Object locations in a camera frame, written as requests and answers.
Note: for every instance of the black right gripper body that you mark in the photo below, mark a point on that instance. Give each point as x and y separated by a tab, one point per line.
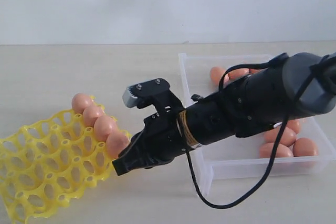
160	143

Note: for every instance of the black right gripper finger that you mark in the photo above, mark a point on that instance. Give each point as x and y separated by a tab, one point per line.
133	142
127	162

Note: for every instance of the brown egg packed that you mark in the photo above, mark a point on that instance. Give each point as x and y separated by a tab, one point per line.
103	127
116	142
91	114
80	102

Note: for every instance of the yellow plastic egg tray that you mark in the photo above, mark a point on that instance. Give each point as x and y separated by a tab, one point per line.
48	163

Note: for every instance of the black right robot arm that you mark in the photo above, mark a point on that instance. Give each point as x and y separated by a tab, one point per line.
292	87

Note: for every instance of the clear plastic bin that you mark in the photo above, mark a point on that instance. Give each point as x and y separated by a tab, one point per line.
235	157

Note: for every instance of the brown egg second row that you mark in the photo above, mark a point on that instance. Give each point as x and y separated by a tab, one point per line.
288	137

